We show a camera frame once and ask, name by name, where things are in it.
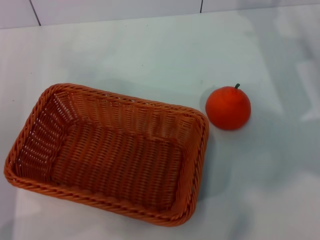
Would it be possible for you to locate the orange woven plastic basket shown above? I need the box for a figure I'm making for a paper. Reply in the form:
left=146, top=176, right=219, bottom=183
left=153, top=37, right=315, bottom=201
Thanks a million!
left=3, top=82, right=210, bottom=228

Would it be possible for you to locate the orange toy fruit green stem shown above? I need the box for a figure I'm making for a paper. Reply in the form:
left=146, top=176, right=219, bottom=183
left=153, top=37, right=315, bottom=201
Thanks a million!
left=205, top=83, right=252, bottom=131

